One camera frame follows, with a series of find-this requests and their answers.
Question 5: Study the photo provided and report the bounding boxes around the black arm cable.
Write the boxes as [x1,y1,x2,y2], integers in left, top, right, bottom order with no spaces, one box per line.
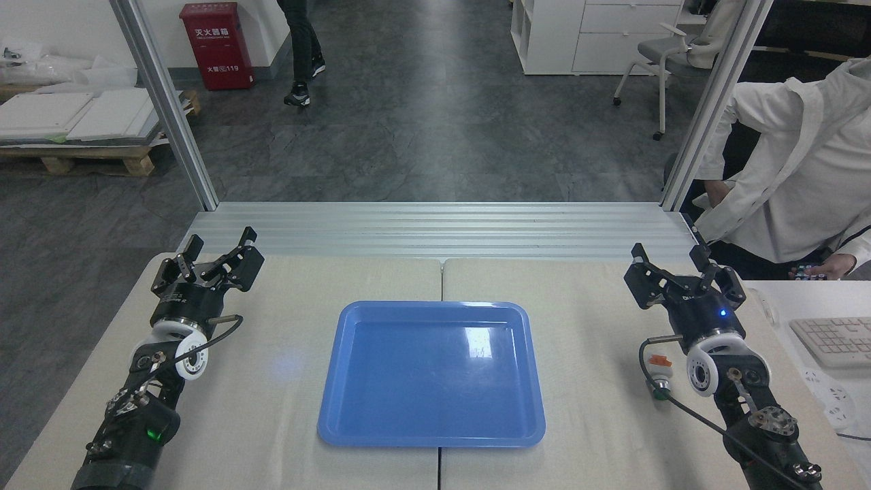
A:
[174,314,244,365]
[638,334,812,490]

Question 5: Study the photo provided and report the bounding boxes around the person's left hand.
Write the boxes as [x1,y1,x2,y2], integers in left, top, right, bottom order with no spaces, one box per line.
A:
[788,253,859,281]

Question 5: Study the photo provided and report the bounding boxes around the silver aluminium rail panel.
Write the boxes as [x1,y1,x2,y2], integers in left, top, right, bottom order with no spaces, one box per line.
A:
[177,201,710,263]

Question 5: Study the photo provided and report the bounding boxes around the clear plastic wrapped bundle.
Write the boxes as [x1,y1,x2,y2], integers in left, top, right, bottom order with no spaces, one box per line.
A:
[0,39,138,91]

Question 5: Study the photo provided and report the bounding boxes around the white keyboard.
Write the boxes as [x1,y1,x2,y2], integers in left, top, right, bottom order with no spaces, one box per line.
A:
[789,316,871,370]

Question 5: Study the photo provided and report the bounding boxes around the silver aluminium post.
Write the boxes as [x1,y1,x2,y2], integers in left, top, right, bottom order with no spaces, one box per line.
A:
[109,0,220,212]
[659,0,776,212]

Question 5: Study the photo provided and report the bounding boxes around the white cabinet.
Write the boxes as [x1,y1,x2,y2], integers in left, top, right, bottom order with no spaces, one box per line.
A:
[510,0,685,76]

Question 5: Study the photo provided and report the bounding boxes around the seated person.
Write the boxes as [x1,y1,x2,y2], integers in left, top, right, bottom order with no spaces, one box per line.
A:
[689,58,871,281]

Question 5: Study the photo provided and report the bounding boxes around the grey white office chair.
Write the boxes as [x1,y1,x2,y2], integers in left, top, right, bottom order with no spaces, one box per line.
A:
[612,0,744,142]

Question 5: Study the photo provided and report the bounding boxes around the blue plastic tray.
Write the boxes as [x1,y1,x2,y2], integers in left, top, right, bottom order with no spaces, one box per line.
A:
[317,301,547,448]

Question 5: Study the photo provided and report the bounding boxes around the white power strip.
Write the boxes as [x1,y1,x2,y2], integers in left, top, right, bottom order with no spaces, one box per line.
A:
[800,367,857,430]

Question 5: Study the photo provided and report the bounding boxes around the red fire extinguisher box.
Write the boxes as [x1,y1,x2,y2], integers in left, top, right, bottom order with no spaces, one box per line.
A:
[179,2,257,92]

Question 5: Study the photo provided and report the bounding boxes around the person's right hand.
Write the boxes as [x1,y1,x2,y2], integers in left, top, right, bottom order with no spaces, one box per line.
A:
[701,178,736,212]

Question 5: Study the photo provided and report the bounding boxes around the wooden pallet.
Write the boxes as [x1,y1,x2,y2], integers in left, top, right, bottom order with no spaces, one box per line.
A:
[0,87,203,178]

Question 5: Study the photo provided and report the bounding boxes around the walking person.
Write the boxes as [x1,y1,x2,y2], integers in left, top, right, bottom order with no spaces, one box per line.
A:
[275,0,327,108]

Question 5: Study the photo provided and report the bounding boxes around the white foam boards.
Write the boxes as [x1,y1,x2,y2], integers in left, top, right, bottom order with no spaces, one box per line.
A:
[0,87,186,146]

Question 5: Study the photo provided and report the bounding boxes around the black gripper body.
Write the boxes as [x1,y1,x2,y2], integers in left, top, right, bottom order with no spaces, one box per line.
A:
[665,291,747,348]
[152,280,220,327]

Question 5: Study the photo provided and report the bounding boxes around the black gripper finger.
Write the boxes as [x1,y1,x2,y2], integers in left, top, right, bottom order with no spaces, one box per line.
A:
[688,243,748,304]
[199,227,265,293]
[150,235,205,293]
[623,243,692,311]

